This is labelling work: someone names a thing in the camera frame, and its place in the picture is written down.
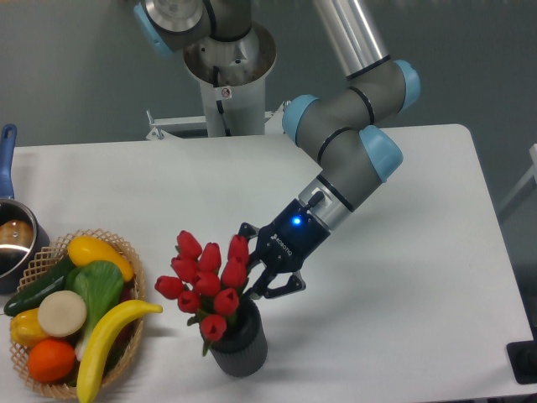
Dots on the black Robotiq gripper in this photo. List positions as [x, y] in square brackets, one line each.
[282, 246]

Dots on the black device at table edge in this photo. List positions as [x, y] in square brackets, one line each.
[522, 358]

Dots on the blue handled saucepan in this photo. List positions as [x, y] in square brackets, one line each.
[22, 237]

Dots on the red tulip bouquet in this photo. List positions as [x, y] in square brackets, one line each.
[207, 287]

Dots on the green plastic bok choy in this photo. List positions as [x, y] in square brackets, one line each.
[100, 285]

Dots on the yellow plastic bell pepper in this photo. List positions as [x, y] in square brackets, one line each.
[25, 329]

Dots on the orange plastic fruit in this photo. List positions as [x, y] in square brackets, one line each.
[51, 360]

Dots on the dark grey ribbed vase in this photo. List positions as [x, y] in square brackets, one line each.
[242, 351]

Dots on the yellow plastic squash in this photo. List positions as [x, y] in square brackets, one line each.
[83, 250]

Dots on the yellow plastic banana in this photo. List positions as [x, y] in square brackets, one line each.
[100, 342]

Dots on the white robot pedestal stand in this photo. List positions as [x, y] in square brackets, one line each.
[231, 78]

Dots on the woven wicker basket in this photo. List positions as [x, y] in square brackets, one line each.
[127, 342]

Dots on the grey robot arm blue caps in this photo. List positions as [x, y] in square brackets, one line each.
[341, 135]

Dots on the green plastic cucumber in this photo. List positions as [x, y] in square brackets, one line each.
[33, 294]

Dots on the beige round slice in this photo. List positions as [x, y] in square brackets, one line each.
[62, 313]

